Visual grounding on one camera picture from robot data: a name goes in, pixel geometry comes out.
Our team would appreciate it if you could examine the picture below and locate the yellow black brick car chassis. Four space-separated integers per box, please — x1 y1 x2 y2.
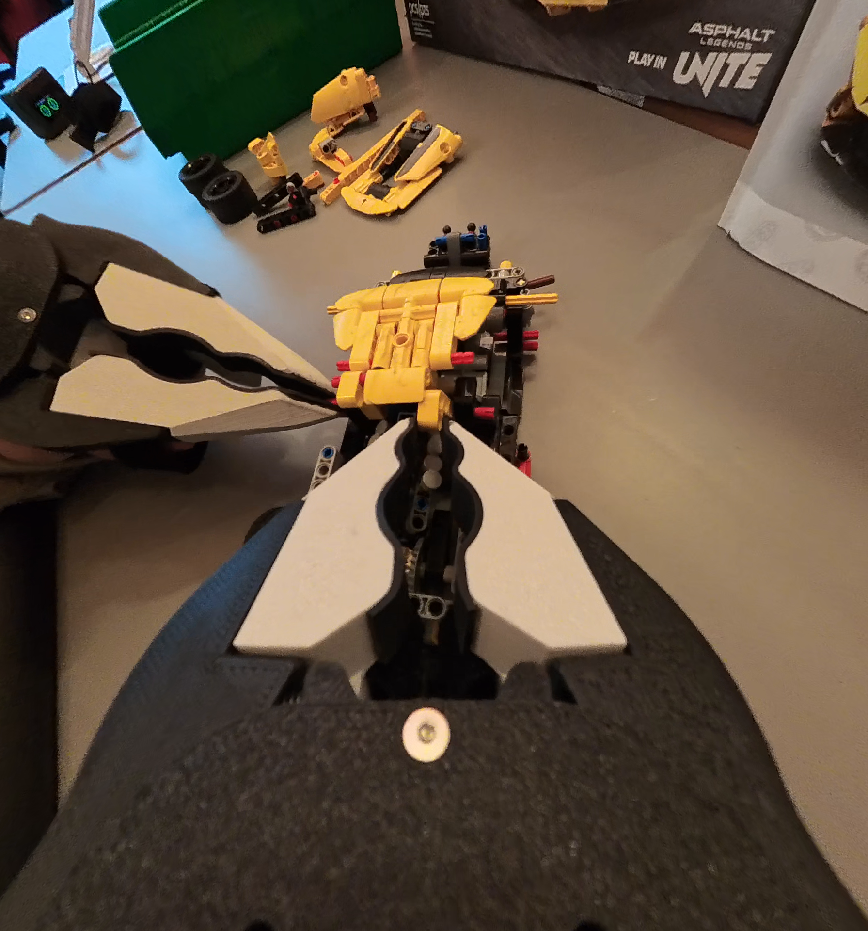
310 224 560 642

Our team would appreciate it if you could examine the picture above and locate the dark printed car set box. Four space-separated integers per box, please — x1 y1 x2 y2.
405 0 818 126

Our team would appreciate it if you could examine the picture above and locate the yellow grey brick assembly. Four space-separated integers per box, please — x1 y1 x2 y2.
309 127 356 173

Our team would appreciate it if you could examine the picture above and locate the green plastic bin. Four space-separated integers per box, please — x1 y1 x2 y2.
98 0 404 161

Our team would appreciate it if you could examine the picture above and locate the small yellow brick piece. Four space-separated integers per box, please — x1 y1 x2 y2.
248 132 289 180

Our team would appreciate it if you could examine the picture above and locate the wooden desk lamp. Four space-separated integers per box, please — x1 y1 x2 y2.
69 0 124 151

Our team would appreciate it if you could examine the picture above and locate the black brick beam assembly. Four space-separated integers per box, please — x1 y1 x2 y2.
255 172 320 235

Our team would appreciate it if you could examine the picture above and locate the grey car instruction booklet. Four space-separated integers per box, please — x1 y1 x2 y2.
717 0 868 330

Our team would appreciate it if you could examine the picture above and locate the large yellow car panel assembly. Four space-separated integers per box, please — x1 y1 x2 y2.
321 109 465 218

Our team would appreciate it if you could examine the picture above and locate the black mesh chair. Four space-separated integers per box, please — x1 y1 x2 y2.
0 509 62 912

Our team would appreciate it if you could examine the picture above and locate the black device green display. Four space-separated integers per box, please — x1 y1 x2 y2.
1 67 73 141

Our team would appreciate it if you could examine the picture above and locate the grey desk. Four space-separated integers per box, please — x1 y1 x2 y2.
1 44 868 931

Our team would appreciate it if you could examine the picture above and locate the yellow curved fender panel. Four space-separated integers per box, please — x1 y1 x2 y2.
310 67 381 126

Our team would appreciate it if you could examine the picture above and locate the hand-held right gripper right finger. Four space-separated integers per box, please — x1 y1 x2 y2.
446 420 629 682

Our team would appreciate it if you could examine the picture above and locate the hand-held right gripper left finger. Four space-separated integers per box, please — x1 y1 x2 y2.
232 419 414 698

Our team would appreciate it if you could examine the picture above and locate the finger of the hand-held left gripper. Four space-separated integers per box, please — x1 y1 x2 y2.
48 353 342 442
94 262 334 395

